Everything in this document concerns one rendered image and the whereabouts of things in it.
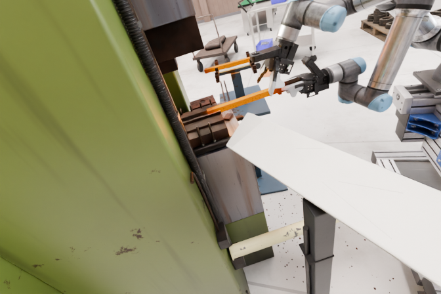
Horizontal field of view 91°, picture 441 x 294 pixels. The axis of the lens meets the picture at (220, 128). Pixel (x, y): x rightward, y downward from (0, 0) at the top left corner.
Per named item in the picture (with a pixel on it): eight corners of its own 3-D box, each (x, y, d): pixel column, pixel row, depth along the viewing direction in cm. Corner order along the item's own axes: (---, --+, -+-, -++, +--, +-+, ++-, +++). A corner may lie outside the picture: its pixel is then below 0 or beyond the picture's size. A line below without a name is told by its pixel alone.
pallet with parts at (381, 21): (407, 17, 405) (413, -10, 380) (460, 32, 305) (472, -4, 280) (356, 29, 424) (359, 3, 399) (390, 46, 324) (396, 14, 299)
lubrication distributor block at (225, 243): (226, 228, 69) (223, 220, 67) (230, 247, 64) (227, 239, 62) (217, 231, 69) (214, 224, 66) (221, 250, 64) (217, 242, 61)
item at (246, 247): (338, 211, 83) (339, 203, 80) (348, 223, 79) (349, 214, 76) (230, 249, 82) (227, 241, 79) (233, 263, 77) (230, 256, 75)
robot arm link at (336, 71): (343, 66, 86) (331, 61, 92) (333, 70, 85) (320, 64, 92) (342, 83, 90) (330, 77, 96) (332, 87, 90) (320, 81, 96)
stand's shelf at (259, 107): (258, 86, 160) (258, 84, 159) (270, 113, 127) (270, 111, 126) (220, 96, 163) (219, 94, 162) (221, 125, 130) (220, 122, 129)
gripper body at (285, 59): (289, 77, 83) (302, 44, 78) (269, 72, 81) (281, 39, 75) (280, 71, 90) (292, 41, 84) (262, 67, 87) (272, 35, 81)
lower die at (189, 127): (220, 116, 100) (216, 100, 95) (231, 140, 83) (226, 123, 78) (133, 145, 98) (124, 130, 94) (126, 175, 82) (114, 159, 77)
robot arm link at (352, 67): (367, 77, 90) (369, 57, 86) (342, 85, 90) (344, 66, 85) (354, 71, 97) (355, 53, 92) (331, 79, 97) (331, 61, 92)
